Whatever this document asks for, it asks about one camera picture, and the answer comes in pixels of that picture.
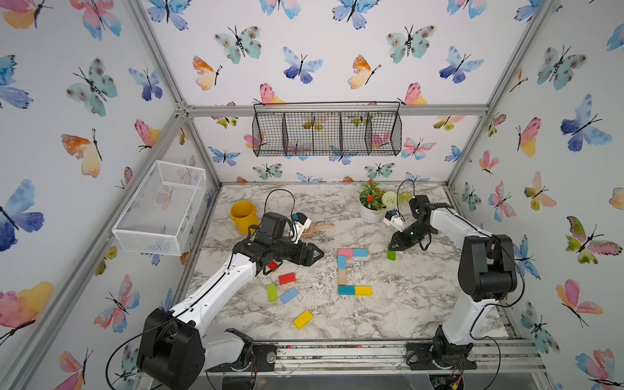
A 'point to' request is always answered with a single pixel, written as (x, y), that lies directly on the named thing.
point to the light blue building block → (342, 262)
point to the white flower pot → (370, 216)
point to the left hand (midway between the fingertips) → (317, 250)
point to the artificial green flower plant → (374, 199)
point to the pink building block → (345, 252)
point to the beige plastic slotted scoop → (309, 230)
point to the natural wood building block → (342, 277)
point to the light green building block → (271, 292)
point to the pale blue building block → (288, 296)
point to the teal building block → (346, 289)
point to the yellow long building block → (303, 319)
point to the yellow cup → (244, 214)
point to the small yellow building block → (363, 291)
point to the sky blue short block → (361, 252)
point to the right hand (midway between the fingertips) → (397, 244)
